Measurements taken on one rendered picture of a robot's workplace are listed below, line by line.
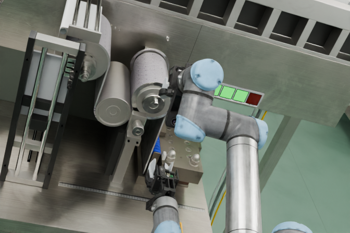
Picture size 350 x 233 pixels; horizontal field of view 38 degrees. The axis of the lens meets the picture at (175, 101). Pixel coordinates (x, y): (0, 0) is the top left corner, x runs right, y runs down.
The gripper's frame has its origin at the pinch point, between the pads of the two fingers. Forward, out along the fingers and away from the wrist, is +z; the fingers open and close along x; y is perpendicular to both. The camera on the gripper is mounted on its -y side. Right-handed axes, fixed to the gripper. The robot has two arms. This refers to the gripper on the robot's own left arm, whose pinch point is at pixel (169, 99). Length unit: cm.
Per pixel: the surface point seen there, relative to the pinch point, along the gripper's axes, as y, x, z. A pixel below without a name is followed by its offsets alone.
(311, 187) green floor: -5, -174, 208
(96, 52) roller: 11.6, 22.8, 13.7
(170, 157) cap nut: -15.0, -12.3, 32.4
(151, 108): -0.9, 0.4, 20.9
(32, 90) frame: -4.8, 39.0, 13.5
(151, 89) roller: 4.7, 2.3, 17.5
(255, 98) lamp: 17, -49, 50
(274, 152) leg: 1, -79, 85
